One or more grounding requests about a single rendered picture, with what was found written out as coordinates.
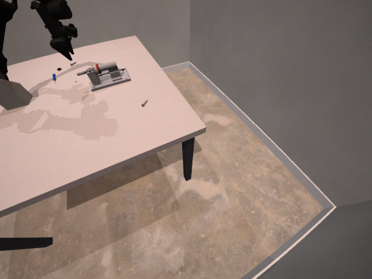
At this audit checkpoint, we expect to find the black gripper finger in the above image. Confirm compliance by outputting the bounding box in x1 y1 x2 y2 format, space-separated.
67 37 74 55
55 44 72 60

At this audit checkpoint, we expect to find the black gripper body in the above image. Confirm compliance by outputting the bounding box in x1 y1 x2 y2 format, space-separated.
44 20 69 49

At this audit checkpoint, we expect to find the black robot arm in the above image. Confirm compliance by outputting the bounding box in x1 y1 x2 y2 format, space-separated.
0 0 78 80

